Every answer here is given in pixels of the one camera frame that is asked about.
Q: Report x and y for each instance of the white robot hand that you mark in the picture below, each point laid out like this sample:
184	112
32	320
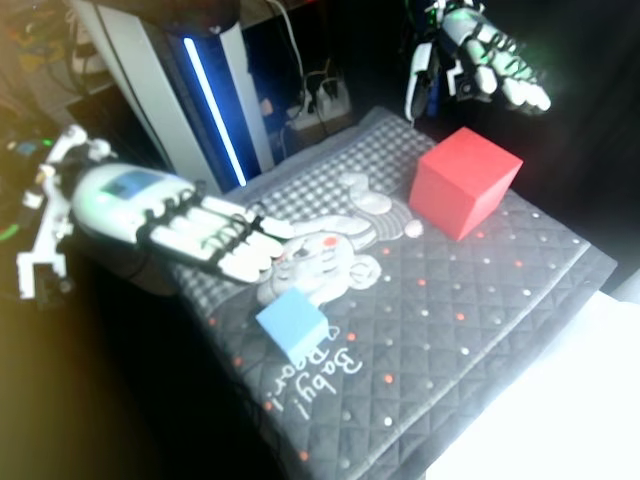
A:
480	45
120	200

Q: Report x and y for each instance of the red cube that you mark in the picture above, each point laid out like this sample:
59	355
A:
460	185

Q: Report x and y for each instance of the blue cube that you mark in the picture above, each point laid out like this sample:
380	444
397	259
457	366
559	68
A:
292	322

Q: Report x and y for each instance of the white console with blue light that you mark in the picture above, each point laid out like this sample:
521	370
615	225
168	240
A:
150	90

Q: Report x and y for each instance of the white power strip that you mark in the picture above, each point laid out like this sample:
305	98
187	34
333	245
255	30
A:
322	102

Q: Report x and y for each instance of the grey quilt with bear print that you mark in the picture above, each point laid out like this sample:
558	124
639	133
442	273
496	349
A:
425	325

